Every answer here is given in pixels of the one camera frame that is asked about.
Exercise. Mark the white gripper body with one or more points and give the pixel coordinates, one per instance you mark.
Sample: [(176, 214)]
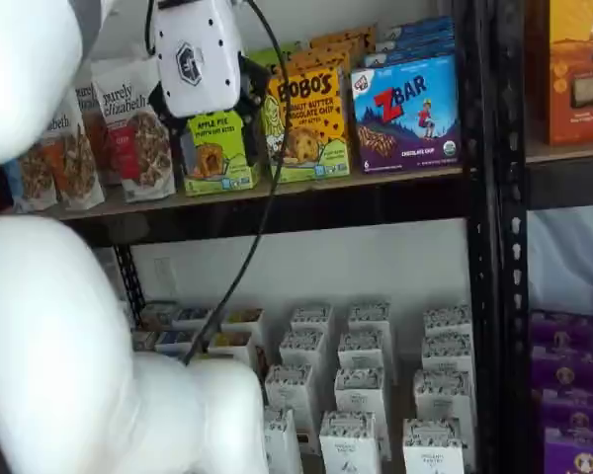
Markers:
[(197, 59)]

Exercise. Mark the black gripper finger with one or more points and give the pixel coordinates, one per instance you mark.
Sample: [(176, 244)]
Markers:
[(254, 89), (165, 116)]

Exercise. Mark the green Bobo's apple pie box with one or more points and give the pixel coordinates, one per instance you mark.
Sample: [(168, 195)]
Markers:
[(217, 163), (286, 47), (257, 52)]

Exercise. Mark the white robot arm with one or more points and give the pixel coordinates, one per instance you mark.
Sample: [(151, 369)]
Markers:
[(54, 345)]

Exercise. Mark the yellow Bobo's peanut butter box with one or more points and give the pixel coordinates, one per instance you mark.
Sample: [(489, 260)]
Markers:
[(336, 49), (321, 61), (346, 35), (311, 133)]

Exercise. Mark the wooden shelf board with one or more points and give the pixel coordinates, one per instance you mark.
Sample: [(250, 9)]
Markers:
[(563, 152), (262, 186)]

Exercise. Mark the blue ZBar box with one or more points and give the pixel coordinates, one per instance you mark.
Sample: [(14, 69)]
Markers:
[(425, 25), (420, 40), (405, 118), (410, 55)]

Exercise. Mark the green label food box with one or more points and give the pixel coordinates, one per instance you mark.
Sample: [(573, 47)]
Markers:
[(144, 340), (159, 313)]

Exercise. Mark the blue label food box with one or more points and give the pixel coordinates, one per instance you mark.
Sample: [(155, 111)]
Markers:
[(193, 318), (175, 341)]

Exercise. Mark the white Organic Pantry box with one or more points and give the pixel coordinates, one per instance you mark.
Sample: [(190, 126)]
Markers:
[(360, 395), (302, 350), (444, 395), (369, 318), (282, 444), (348, 444), (290, 395), (434, 449), (312, 318), (362, 351), (447, 353), (447, 321)]

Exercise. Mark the tall orange box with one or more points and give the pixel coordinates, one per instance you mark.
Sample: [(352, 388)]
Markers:
[(583, 74)]

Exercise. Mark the purple box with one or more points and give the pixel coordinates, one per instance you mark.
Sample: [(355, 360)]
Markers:
[(580, 412), (563, 328), (566, 368), (583, 454)]

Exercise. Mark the orange label granola bag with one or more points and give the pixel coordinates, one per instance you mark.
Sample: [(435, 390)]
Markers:
[(76, 168)]

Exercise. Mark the black metal shelving unit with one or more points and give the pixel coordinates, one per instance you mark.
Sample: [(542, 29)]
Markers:
[(326, 212), (548, 185)]

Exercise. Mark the purely elizabeth granola bag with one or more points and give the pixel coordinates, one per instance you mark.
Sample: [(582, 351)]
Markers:
[(37, 182)]

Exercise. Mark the blue chocolate granola bag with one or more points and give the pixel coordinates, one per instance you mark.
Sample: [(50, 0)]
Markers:
[(11, 180)]

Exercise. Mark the white cartons group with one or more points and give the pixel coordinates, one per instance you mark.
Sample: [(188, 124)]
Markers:
[(400, 390)]

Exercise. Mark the white plastic sheet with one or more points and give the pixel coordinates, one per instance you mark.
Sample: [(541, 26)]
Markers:
[(568, 257)]

